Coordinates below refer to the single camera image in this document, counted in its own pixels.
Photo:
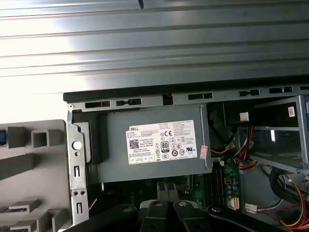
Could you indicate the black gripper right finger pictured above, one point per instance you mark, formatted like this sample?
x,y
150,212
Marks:
x,y
188,217

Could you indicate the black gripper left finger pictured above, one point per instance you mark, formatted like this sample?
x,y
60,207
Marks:
x,y
154,217

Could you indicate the hard disk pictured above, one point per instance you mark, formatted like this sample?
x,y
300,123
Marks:
x,y
2,137

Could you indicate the black RAM slot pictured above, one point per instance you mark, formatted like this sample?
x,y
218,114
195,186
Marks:
x,y
220,183
215,183

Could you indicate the green motherboard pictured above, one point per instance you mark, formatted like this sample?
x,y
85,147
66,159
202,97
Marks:
x,y
231,174

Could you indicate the black open PC case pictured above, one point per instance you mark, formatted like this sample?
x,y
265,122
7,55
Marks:
x,y
77,169

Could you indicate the grey power supply unit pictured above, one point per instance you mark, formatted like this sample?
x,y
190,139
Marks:
x,y
144,120

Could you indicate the grey metal drive cage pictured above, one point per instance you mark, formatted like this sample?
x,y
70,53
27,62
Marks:
x,y
277,133

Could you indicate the grey plastic parts rack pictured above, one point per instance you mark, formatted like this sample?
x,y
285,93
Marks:
x,y
24,166

